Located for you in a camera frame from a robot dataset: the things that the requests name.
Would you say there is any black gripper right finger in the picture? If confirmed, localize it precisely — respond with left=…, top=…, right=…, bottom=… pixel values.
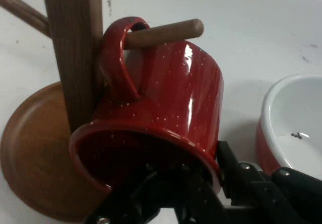
left=216, top=140, right=322, bottom=224

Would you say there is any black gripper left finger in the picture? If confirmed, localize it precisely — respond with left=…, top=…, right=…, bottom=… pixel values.
left=84, top=163, right=228, bottom=224

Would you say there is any red speckled enamel mug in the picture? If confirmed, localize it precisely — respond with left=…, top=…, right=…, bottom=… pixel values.
left=68, top=16, right=225, bottom=197

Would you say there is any white bowl with red outside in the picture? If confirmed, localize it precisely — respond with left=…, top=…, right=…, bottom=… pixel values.
left=255, top=73, right=322, bottom=182

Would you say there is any brown wooden mug tree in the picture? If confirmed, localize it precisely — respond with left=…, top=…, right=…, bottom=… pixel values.
left=0, top=0, right=204, bottom=222

